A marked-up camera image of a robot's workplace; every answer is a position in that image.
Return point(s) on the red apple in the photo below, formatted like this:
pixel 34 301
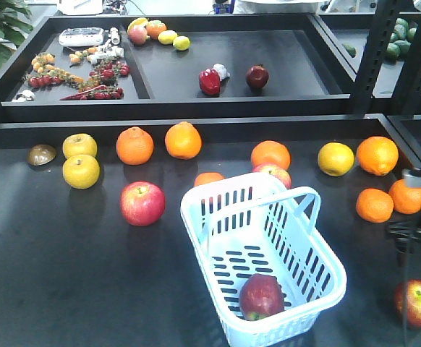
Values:
pixel 275 170
pixel 413 302
pixel 260 297
pixel 142 203

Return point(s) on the light blue plastic basket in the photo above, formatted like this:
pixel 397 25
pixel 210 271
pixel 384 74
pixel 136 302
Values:
pixel 252 224

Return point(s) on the small orange right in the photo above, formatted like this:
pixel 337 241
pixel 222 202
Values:
pixel 406 200

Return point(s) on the small orange left of pair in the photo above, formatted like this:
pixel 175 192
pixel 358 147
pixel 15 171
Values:
pixel 374 205

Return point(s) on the large orange far right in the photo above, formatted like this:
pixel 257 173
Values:
pixel 377 155

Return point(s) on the yellow round citrus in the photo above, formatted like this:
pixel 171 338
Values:
pixel 335 159

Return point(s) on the orange behind apple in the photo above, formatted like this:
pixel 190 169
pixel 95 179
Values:
pixel 273 152

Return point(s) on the small orange centre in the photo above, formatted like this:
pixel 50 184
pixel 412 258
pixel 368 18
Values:
pixel 207 177

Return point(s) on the orange back right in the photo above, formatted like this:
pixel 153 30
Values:
pixel 183 141

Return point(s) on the red bell pepper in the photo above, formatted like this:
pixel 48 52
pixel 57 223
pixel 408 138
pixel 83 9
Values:
pixel 209 82

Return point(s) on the orange back left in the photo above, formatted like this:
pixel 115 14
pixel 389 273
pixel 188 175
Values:
pixel 134 146

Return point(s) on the black wooden display table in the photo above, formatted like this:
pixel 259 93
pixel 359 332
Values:
pixel 73 272

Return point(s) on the yellow-green apple front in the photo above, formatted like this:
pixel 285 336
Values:
pixel 81 171

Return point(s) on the yellow-green apple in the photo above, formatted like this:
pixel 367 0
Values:
pixel 81 171
pixel 78 144

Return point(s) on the yellow-green apple back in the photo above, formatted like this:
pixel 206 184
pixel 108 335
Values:
pixel 78 144

